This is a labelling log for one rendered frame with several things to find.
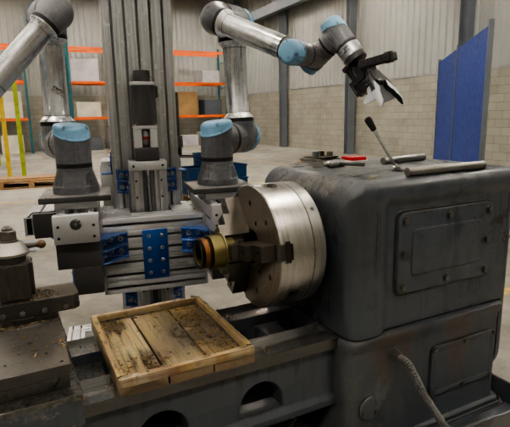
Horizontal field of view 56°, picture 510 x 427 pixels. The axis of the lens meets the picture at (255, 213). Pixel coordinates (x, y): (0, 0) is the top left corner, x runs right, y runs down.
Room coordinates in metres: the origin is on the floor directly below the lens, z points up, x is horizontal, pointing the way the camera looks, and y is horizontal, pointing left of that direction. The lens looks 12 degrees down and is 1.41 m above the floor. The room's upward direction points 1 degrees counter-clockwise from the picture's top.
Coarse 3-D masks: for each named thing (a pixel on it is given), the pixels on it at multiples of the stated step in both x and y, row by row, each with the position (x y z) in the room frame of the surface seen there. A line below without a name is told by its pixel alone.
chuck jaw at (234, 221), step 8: (224, 200) 1.24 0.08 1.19; (232, 200) 1.24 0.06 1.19; (224, 208) 1.24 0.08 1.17; (232, 208) 1.22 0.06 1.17; (240, 208) 1.23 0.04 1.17; (224, 216) 1.20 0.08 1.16; (232, 216) 1.21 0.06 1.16; (240, 216) 1.22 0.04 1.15; (224, 224) 1.19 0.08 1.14; (232, 224) 1.19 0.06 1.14; (240, 224) 1.20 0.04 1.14; (216, 232) 1.19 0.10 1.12; (224, 232) 1.17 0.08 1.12; (232, 232) 1.18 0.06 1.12; (240, 232) 1.19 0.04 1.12; (248, 232) 1.20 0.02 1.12
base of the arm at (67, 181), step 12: (60, 168) 1.59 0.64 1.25; (72, 168) 1.59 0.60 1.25; (84, 168) 1.61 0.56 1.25; (60, 180) 1.59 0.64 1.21; (72, 180) 1.58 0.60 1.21; (84, 180) 1.59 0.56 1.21; (96, 180) 1.64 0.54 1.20; (60, 192) 1.57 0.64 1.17; (72, 192) 1.57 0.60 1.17; (84, 192) 1.58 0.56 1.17
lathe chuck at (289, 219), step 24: (240, 192) 1.25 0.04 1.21; (264, 192) 1.15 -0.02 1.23; (288, 192) 1.16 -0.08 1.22; (264, 216) 1.12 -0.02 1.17; (288, 216) 1.10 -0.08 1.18; (240, 240) 1.25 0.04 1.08; (264, 240) 1.13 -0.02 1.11; (288, 240) 1.07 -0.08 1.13; (312, 240) 1.10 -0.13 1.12; (264, 264) 1.13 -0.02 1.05; (288, 264) 1.06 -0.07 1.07; (312, 264) 1.09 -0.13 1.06; (264, 288) 1.13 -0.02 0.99; (288, 288) 1.08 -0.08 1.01
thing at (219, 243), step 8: (200, 240) 1.13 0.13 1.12; (208, 240) 1.13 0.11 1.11; (216, 240) 1.13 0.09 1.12; (224, 240) 1.13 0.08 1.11; (232, 240) 1.16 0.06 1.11; (200, 248) 1.11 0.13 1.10; (208, 248) 1.11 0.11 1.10; (216, 248) 1.11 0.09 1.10; (224, 248) 1.12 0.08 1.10; (200, 256) 1.16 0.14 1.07; (208, 256) 1.10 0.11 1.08; (216, 256) 1.11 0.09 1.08; (224, 256) 1.11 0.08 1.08; (200, 264) 1.12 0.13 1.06; (208, 264) 1.11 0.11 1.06; (216, 264) 1.11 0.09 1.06; (224, 264) 1.12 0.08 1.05
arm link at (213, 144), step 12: (216, 120) 1.80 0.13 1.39; (228, 120) 1.77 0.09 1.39; (204, 132) 1.74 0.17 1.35; (216, 132) 1.73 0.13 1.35; (228, 132) 1.75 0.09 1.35; (240, 132) 1.81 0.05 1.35; (204, 144) 1.74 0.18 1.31; (216, 144) 1.73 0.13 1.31; (228, 144) 1.75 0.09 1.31; (240, 144) 1.81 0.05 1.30; (204, 156) 1.75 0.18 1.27; (216, 156) 1.73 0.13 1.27; (228, 156) 1.75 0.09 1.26
